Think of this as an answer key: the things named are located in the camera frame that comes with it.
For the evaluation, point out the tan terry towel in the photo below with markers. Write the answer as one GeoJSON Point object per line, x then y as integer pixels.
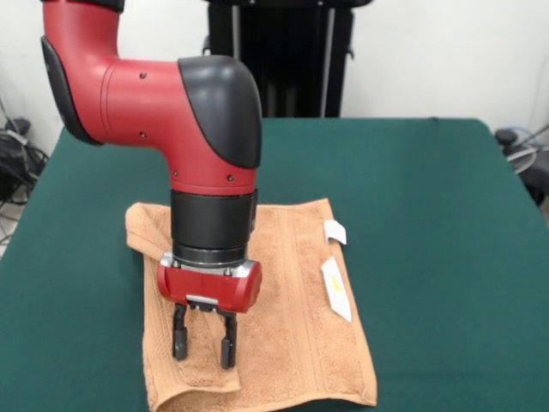
{"type": "Point", "coordinates": [291, 335]}

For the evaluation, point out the dark green table cloth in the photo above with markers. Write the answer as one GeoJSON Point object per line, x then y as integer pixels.
{"type": "Point", "coordinates": [429, 214]}

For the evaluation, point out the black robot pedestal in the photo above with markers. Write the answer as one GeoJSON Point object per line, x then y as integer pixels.
{"type": "Point", "coordinates": [291, 43]}

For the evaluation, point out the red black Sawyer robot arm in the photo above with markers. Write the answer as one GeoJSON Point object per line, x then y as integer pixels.
{"type": "Point", "coordinates": [171, 120]}

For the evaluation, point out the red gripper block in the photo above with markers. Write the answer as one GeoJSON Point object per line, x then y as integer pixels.
{"type": "Point", "coordinates": [206, 287]}

